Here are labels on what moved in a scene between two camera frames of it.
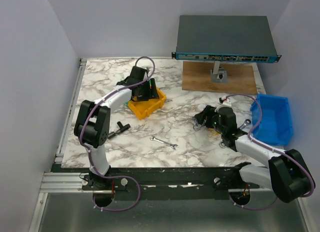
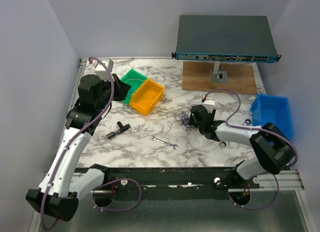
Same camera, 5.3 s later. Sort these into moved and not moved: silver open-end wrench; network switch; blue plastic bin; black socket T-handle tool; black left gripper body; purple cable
Moved: purple cable; black left gripper body
Not moved: network switch; silver open-end wrench; black socket T-handle tool; blue plastic bin
